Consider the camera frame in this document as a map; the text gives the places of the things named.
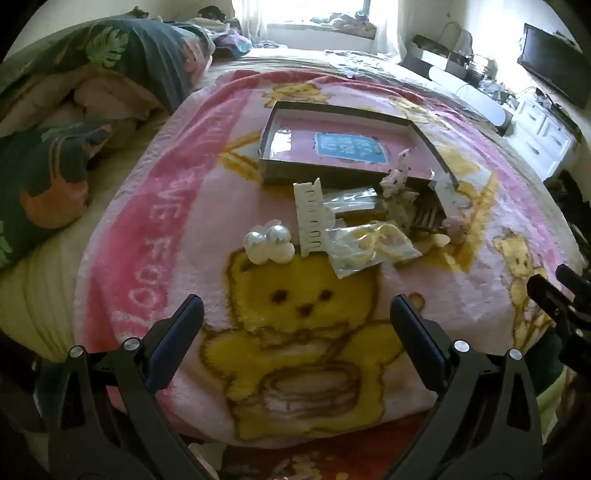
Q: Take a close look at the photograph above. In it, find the white hair claw clip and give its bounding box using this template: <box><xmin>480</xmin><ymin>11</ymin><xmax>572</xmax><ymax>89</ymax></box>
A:
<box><xmin>293</xmin><ymin>178</ymin><xmax>338</xmax><ymax>257</ymax></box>

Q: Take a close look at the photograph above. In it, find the clutter of toys on sill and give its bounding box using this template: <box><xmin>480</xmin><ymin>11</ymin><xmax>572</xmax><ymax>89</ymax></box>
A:
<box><xmin>309</xmin><ymin>11</ymin><xmax>377</xmax><ymax>34</ymax></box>

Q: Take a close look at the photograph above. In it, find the small pink hair accessory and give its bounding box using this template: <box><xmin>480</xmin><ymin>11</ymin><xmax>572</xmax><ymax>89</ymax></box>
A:
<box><xmin>443</xmin><ymin>215</ymin><xmax>468</xmax><ymax>243</ymax></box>

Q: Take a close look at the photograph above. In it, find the black flat television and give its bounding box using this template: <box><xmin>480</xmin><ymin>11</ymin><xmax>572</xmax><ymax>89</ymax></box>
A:
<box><xmin>517</xmin><ymin>23</ymin><xmax>591</xmax><ymax>109</ymax></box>

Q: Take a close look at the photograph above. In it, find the clear packet with white insert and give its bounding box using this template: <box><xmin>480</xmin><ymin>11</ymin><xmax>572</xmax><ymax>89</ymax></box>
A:
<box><xmin>322</xmin><ymin>187</ymin><xmax>389</xmax><ymax>215</ymax></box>

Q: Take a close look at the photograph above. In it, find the pink bear printed blanket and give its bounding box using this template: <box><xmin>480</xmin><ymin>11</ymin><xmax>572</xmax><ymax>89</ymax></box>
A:
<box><xmin>74</xmin><ymin>69</ymin><xmax>578</xmax><ymax>480</ymax></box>

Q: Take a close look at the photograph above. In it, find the white cylindrical bolster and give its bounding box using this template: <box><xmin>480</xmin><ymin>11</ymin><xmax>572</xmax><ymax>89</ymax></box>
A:
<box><xmin>427</xmin><ymin>65</ymin><xmax>513</xmax><ymax>134</ymax></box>

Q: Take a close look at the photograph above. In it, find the brown hair clip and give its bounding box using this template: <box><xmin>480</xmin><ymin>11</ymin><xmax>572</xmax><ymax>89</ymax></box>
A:
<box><xmin>413</xmin><ymin>203</ymin><xmax>446</xmax><ymax>236</ymax></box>

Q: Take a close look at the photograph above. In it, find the pink lined cardboard box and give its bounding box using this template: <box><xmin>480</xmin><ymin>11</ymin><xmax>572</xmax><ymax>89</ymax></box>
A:
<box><xmin>257</xmin><ymin>100</ymin><xmax>460</xmax><ymax>217</ymax></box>

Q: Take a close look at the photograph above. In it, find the window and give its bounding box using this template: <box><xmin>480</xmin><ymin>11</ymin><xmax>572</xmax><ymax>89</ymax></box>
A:
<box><xmin>231</xmin><ymin>0</ymin><xmax>407</xmax><ymax>54</ymax></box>

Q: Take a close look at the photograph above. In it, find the purple pillow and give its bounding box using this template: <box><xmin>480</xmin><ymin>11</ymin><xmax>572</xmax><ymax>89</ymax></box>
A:
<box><xmin>212</xmin><ymin>32</ymin><xmax>253</xmax><ymax>58</ymax></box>

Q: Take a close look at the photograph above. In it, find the white drawer cabinet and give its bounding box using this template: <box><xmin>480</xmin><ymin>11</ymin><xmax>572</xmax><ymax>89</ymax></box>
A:
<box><xmin>505</xmin><ymin>97</ymin><xmax>580</xmax><ymax>181</ymax></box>

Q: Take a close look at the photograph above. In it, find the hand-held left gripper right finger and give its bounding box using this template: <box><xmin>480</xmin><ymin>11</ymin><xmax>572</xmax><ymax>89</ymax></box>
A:
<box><xmin>389</xmin><ymin>294</ymin><xmax>543</xmax><ymax>480</ymax></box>

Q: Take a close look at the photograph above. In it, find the crinkled clear plastic sheet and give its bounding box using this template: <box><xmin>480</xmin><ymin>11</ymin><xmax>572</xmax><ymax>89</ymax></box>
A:
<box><xmin>323</xmin><ymin>48</ymin><xmax>419</xmax><ymax>80</ymax></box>

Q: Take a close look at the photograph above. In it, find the polka dot lace bow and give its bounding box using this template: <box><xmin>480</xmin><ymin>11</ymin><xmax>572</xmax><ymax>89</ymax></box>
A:
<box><xmin>379</xmin><ymin>148</ymin><xmax>428</xmax><ymax>232</ymax></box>

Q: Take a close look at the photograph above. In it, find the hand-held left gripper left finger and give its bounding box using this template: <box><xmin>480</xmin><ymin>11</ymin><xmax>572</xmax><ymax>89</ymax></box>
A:
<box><xmin>48</xmin><ymin>294</ymin><xmax>218</xmax><ymax>480</ymax></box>

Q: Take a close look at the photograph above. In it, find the white open box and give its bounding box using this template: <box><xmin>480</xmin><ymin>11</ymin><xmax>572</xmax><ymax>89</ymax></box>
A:
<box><xmin>410</xmin><ymin>34</ymin><xmax>476</xmax><ymax>77</ymax></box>

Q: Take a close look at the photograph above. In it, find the heap of clothes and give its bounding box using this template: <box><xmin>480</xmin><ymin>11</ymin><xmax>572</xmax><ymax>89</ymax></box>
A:
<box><xmin>196</xmin><ymin>6</ymin><xmax>241</xmax><ymax>29</ymax></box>

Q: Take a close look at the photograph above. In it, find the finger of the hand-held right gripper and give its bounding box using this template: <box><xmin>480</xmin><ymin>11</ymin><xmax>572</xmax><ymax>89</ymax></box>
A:
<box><xmin>526</xmin><ymin>274</ymin><xmax>578</xmax><ymax>326</ymax></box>
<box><xmin>555</xmin><ymin>264</ymin><xmax>591</xmax><ymax>298</ymax></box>

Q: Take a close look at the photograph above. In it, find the clear bag of yellow rings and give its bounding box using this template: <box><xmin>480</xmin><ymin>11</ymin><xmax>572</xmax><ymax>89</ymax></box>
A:
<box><xmin>325</xmin><ymin>220</ymin><xmax>423</xmax><ymax>280</ymax></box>

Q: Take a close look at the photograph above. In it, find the white pearl hair clip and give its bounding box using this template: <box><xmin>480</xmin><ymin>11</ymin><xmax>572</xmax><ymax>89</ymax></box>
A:
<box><xmin>244</xmin><ymin>220</ymin><xmax>296</xmax><ymax>265</ymax></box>

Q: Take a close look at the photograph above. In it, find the beige bed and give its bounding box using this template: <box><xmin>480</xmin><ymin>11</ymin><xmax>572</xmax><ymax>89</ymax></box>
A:
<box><xmin>0</xmin><ymin>44</ymin><xmax>559</xmax><ymax>370</ymax></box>

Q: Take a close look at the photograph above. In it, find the dark leaf print quilt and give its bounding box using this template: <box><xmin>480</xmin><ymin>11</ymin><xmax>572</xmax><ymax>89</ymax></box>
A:
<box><xmin>0</xmin><ymin>16</ymin><xmax>218</xmax><ymax>268</ymax></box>

